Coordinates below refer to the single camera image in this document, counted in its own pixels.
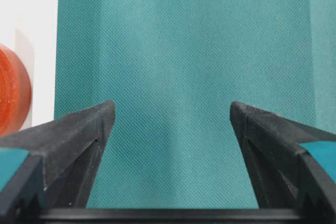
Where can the white plastic tray case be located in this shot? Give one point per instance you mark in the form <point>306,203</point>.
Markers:
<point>29,28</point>

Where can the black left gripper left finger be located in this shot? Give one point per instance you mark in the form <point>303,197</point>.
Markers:
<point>53,164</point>

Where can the red tape roll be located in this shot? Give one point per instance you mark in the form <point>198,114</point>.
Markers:
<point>15,92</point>

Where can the green table cloth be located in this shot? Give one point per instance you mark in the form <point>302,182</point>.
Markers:
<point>172,68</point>

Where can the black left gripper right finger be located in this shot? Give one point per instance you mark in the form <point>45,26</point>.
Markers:
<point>284,162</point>

